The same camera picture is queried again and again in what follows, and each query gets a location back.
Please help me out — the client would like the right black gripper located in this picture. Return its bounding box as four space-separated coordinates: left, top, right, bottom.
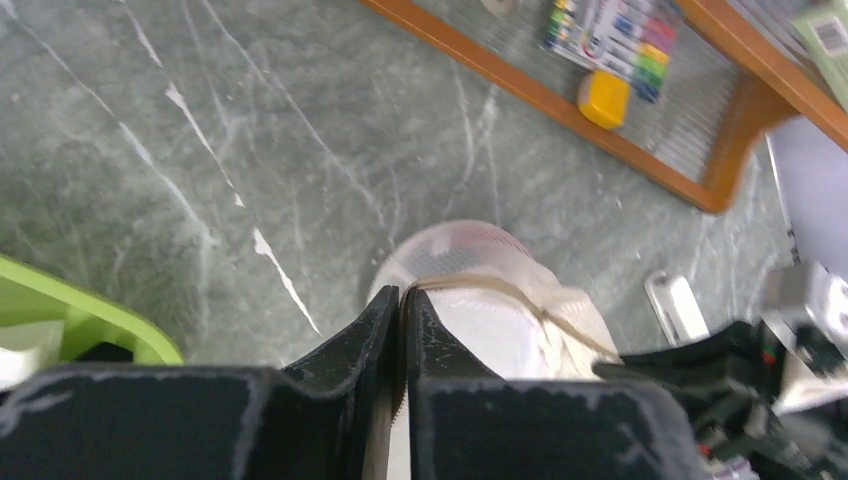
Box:
592 321 847 479

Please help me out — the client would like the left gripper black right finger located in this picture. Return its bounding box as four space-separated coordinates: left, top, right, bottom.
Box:
401 288 706 479

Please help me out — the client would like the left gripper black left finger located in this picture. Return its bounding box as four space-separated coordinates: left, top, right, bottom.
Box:
1 287 399 479

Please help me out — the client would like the white plastic bar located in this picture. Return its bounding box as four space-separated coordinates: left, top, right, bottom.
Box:
644 270 710 347

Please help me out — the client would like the yellow block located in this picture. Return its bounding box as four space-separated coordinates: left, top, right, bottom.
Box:
577 70 631 130

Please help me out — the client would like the orange wooden rack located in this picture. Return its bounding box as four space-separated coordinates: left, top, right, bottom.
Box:
371 0 847 214

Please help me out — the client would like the white cloth in basin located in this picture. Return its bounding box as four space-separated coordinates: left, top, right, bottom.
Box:
1 320 65 391

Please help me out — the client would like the green plastic basin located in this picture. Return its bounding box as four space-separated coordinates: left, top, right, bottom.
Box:
1 255 184 365

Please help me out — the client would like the colourful marker pack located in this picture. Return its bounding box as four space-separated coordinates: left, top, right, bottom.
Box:
542 0 684 103

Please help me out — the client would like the white green box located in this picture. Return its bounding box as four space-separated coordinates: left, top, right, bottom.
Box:
792 0 847 110

